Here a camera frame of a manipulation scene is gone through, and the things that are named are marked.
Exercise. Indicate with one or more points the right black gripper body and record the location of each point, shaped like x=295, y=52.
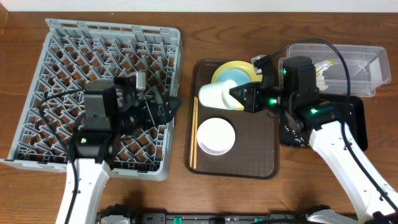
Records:
x=253, y=99

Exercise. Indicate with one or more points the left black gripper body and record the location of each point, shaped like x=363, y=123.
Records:
x=158, y=109

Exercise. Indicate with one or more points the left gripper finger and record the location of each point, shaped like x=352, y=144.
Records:
x=167, y=107
x=154, y=114

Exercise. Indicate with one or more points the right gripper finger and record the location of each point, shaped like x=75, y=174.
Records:
x=241, y=90
x=244, y=103

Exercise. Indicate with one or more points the light blue bowl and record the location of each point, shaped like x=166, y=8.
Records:
x=238, y=76

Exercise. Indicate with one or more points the pale green cup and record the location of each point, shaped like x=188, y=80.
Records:
x=216, y=95

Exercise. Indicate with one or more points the white tissue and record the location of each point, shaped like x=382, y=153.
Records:
x=321, y=84

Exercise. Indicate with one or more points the green snack wrapper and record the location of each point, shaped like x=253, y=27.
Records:
x=320, y=67

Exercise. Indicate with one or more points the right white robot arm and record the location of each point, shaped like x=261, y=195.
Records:
x=373, y=199

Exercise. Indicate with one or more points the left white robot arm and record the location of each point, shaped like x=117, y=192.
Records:
x=88, y=171

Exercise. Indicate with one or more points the black waste tray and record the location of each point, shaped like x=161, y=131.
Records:
x=357, y=124

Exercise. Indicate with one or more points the grey plastic dishwasher rack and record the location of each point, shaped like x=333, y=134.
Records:
x=78, y=52

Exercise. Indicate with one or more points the clear plastic waste bin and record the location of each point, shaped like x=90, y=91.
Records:
x=368, y=67

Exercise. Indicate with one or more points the yellow round plate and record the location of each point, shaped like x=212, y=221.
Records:
x=244, y=66

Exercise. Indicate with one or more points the left wooden chopstick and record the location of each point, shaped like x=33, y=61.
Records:
x=193, y=130

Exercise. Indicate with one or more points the dark brown serving tray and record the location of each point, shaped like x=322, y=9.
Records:
x=255, y=153

